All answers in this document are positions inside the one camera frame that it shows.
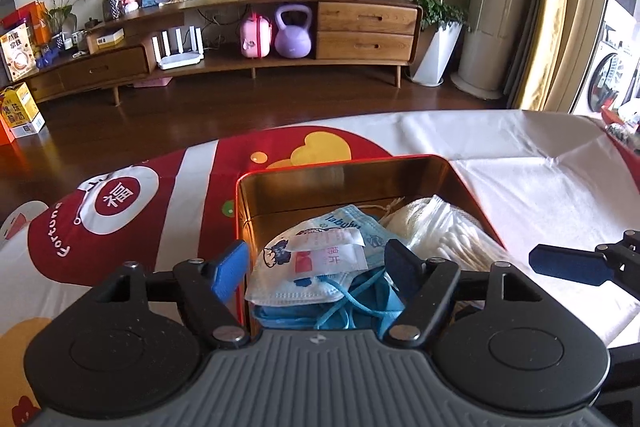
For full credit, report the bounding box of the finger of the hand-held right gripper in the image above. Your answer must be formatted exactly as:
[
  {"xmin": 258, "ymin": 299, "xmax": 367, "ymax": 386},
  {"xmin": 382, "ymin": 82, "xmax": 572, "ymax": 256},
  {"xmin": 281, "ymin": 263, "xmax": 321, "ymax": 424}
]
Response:
[{"xmin": 528, "ymin": 231, "xmax": 640, "ymax": 301}]

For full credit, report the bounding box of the pink toy bag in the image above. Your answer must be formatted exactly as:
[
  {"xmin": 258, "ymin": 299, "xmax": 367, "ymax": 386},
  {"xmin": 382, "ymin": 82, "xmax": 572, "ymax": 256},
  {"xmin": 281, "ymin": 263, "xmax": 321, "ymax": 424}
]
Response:
[{"xmin": 239, "ymin": 12, "xmax": 274, "ymax": 58}]

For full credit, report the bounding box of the purple kettlebell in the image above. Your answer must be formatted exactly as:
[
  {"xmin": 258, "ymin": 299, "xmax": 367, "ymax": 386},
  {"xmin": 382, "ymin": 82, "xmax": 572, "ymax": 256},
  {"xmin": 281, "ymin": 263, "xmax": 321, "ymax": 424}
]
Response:
[{"xmin": 273, "ymin": 4, "xmax": 316, "ymax": 59}]

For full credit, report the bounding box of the white cartoon face mask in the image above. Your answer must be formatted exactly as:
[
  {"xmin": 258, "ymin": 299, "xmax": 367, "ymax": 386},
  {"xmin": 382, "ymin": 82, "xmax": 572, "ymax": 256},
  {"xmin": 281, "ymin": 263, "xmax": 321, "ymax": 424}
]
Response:
[{"xmin": 246, "ymin": 227, "xmax": 386, "ymax": 306}]

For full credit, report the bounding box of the yellow carton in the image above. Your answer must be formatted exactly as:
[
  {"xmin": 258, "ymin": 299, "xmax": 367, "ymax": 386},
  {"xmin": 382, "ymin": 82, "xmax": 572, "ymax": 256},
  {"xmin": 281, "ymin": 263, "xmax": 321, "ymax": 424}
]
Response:
[{"xmin": 0, "ymin": 82, "xmax": 47, "ymax": 140}]

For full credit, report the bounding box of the red metal tin box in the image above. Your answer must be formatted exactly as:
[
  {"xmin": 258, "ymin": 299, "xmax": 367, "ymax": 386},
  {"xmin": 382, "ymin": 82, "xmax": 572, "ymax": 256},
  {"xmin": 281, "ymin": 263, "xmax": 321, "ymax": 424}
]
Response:
[{"xmin": 234, "ymin": 154, "xmax": 507, "ymax": 333}]

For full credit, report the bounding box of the orange gift box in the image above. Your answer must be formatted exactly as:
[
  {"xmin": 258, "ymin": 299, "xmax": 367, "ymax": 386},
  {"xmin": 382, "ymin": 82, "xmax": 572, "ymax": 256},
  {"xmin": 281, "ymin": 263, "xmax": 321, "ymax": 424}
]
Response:
[{"xmin": 16, "ymin": 2, "xmax": 54, "ymax": 46}]

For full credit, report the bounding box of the small leafy potted plant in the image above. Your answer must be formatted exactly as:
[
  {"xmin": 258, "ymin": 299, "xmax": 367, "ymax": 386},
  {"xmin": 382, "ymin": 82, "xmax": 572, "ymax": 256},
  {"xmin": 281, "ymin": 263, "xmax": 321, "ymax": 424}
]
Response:
[{"xmin": 33, "ymin": 0, "xmax": 77, "ymax": 51}]

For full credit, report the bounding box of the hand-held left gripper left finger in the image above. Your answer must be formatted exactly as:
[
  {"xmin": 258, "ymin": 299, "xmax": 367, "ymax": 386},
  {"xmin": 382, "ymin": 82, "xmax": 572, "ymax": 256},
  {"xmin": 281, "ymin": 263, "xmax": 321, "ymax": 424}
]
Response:
[{"xmin": 100, "ymin": 239, "xmax": 251, "ymax": 350}]

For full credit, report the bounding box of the yellow curtain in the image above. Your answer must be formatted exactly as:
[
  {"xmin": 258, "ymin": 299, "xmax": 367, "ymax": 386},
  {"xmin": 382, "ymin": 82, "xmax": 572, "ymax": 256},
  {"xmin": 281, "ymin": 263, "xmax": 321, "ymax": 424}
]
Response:
[{"xmin": 514, "ymin": 0, "xmax": 609, "ymax": 114}]

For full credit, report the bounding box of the beige standing air conditioner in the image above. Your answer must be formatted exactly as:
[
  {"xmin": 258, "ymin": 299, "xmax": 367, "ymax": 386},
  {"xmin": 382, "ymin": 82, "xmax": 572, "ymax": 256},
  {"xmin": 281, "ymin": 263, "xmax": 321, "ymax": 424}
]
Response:
[{"xmin": 451, "ymin": 0, "xmax": 547, "ymax": 101}]

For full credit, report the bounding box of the yellow and white box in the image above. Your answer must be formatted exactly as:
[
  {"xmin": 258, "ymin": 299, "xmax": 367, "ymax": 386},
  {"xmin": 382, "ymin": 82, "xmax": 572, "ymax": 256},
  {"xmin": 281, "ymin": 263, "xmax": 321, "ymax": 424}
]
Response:
[{"xmin": 87, "ymin": 28, "xmax": 125, "ymax": 54}]

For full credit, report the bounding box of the white cloth sheet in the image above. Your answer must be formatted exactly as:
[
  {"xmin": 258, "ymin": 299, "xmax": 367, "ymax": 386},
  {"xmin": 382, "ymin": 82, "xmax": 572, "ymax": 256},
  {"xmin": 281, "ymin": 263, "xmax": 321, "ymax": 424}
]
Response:
[{"xmin": 320, "ymin": 108, "xmax": 640, "ymax": 349}]

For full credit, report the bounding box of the printed red and yellow tablecloth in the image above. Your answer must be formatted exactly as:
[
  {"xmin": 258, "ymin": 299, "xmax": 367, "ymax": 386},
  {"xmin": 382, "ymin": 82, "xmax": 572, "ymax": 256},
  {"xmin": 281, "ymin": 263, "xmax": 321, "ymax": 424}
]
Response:
[{"xmin": 0, "ymin": 111, "xmax": 506, "ymax": 427}]

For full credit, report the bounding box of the wooden media cabinet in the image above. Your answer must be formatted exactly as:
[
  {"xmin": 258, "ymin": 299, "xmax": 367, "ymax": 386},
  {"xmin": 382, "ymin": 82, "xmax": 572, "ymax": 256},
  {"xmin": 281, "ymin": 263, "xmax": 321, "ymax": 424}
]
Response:
[{"xmin": 19, "ymin": 0, "xmax": 425, "ymax": 106}]

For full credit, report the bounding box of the brown snack box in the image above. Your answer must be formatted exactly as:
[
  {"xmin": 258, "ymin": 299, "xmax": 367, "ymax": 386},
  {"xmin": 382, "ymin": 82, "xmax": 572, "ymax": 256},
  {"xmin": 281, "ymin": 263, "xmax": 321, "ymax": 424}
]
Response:
[{"xmin": 0, "ymin": 25, "xmax": 39, "ymax": 82}]

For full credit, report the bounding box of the white router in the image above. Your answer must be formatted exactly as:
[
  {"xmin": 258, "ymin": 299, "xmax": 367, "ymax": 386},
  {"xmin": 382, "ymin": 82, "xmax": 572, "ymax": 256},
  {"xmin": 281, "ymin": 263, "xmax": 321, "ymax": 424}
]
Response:
[{"xmin": 151, "ymin": 27, "xmax": 205, "ymax": 70}]

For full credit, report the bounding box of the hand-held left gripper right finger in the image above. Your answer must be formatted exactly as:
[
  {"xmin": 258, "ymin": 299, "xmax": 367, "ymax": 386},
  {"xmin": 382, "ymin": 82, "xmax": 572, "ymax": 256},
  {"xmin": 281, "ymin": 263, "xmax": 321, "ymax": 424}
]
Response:
[{"xmin": 385, "ymin": 239, "xmax": 544, "ymax": 349}]

